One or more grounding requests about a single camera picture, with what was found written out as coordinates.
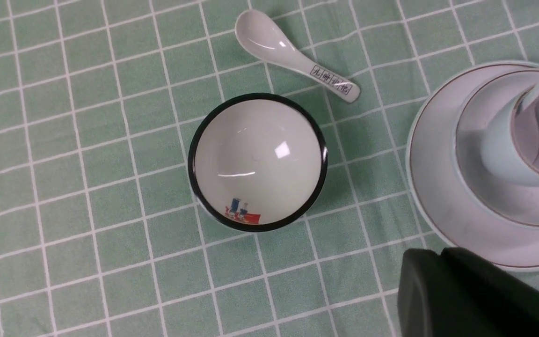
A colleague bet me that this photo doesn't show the white spoon with label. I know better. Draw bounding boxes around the white spoon with label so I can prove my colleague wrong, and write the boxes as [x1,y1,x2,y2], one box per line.
[234,9,361,103]

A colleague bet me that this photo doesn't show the pale green plate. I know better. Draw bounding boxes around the pale green plate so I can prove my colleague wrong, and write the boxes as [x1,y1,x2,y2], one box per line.
[406,60,539,272]

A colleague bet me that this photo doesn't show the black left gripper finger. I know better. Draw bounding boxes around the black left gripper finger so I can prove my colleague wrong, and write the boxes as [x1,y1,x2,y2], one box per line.
[397,248,539,337]

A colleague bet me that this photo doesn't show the pale green bowl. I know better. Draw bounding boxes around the pale green bowl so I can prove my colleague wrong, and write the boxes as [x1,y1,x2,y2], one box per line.
[452,68,539,229]

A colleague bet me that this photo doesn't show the black-rimmed white bowl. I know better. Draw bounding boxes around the black-rimmed white bowl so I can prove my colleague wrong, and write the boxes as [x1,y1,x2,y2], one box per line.
[187,93,328,233]

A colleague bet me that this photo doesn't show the green checkered tablecloth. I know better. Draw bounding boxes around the green checkered tablecloth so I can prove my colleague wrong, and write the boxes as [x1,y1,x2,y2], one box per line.
[0,0,539,337]

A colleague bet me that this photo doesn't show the pale green cup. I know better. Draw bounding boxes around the pale green cup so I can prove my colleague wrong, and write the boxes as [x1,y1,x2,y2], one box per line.
[481,90,539,186]

